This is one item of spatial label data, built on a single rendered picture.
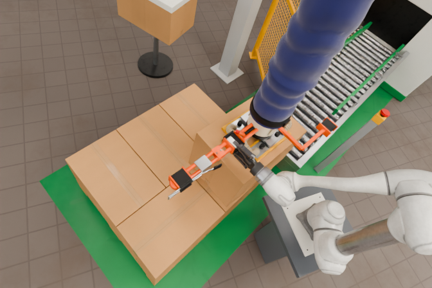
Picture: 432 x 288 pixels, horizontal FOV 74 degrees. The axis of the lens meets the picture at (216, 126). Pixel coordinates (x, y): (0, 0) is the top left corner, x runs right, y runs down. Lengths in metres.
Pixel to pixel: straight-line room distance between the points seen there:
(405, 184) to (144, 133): 1.67
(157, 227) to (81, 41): 2.46
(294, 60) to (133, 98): 2.19
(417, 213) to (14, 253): 2.49
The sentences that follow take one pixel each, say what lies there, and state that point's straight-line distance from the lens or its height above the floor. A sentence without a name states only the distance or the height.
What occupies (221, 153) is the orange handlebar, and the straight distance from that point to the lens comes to 1.44.
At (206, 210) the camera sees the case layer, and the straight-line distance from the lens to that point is 2.03.
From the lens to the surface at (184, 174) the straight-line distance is 1.35.
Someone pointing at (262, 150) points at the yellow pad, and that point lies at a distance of 1.67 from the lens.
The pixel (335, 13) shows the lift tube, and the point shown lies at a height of 1.98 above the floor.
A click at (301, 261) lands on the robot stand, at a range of 1.93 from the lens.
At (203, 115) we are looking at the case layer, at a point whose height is 0.54.
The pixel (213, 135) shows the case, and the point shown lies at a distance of 1.66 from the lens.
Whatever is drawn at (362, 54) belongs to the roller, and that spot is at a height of 0.53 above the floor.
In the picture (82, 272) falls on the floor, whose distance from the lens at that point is 2.53.
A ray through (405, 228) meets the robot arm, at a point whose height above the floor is 1.52.
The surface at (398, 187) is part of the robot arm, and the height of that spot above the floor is 1.54.
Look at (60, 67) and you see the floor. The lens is 3.48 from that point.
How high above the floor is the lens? 2.47
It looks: 56 degrees down
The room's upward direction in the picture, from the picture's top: 20 degrees clockwise
